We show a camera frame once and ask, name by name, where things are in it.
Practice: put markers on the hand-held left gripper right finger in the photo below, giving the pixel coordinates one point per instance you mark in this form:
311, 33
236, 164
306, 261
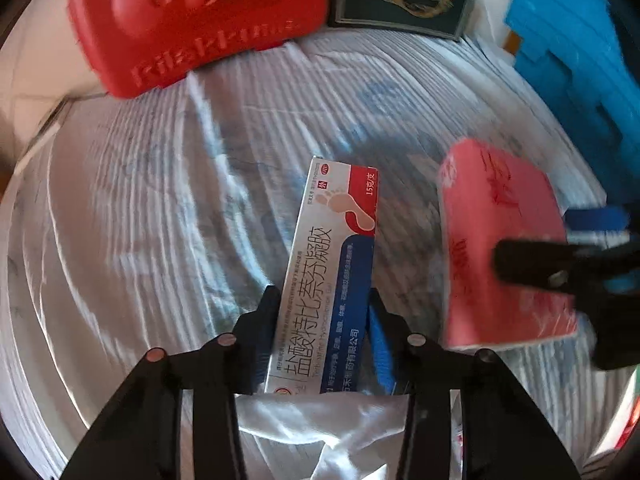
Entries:
382, 355

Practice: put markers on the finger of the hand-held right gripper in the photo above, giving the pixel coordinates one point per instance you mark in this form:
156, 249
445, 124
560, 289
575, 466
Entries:
597, 222
530, 260

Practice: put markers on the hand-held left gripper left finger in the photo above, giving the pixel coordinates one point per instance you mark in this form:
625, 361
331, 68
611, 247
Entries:
250, 340

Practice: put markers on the pink tissue pack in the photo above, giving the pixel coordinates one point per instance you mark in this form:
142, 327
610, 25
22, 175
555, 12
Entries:
485, 220

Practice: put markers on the white medicine box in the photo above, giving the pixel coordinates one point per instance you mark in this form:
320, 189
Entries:
325, 260

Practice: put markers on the blue plastic crate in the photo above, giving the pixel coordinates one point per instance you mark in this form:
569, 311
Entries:
575, 60

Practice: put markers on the white glove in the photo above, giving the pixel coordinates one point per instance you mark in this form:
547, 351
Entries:
320, 425

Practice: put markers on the dark gift bag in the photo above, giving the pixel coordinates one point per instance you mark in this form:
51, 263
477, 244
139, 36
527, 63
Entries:
400, 10

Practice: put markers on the red bear-face carry case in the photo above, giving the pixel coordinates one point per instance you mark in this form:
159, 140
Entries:
175, 25

